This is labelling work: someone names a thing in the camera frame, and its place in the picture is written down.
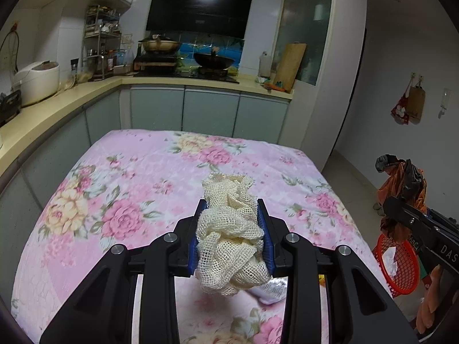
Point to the person's right hand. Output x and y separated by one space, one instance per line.
432 298

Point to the wooden cutting board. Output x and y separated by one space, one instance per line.
289 65

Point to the hanging red cloth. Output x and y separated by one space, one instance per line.
399 112

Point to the brass coloured pan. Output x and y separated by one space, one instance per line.
158 44

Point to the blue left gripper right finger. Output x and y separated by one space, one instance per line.
264 222

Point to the metal spice rack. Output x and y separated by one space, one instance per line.
101 41

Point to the brown and black plastic bag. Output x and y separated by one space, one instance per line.
406 182

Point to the white plastic bottle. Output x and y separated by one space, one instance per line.
264 69

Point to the white rice cooker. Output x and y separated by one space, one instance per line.
37 81

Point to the black wok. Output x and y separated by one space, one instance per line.
213 61

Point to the red plastic mesh basket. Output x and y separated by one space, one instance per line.
399 265

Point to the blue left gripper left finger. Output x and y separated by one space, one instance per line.
193 252

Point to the hanging brown board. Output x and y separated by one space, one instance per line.
415 104

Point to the pink floral tablecloth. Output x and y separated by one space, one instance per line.
132 186

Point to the cream mesh cloth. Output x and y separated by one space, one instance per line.
230 240

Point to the white printed snack packet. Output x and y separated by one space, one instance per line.
272 292

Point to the black range hood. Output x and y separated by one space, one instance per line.
215 17

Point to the black countertop appliance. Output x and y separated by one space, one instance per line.
10 106

